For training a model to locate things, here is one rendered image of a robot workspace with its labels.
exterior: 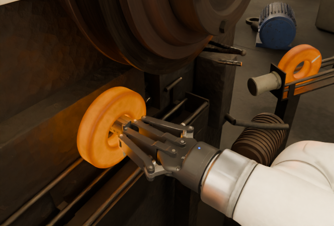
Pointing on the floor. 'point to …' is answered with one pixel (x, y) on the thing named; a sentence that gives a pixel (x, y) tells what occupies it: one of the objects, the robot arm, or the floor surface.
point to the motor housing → (258, 145)
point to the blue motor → (276, 27)
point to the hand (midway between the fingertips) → (114, 120)
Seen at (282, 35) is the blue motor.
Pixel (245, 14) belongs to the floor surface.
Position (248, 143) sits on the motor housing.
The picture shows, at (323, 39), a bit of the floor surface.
